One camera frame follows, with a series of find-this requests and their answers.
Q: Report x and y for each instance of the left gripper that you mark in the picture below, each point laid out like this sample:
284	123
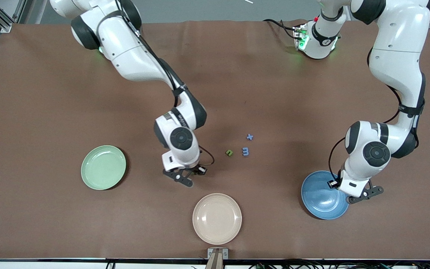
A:
335	184

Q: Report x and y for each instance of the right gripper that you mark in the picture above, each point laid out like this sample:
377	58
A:
195	169

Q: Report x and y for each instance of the blue letter m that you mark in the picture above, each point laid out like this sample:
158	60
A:
245	151

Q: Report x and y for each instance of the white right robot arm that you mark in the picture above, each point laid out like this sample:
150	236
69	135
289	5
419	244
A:
125	48

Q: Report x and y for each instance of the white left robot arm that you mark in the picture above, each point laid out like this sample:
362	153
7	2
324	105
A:
398	48

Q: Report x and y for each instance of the blue plate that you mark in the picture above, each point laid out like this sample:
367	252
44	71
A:
319	203

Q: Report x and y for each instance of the beige plate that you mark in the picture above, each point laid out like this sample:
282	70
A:
217	219

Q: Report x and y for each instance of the light green plate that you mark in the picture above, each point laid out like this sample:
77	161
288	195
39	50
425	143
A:
103	167

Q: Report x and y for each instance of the brown table cover sheet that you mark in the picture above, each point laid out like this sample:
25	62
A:
274	93

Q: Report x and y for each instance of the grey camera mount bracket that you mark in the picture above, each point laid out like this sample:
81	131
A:
217	254

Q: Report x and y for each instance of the white table edge rail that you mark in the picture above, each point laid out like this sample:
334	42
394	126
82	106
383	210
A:
50	265

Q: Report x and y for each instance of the aluminium frame profile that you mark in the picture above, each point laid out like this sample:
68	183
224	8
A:
4	24

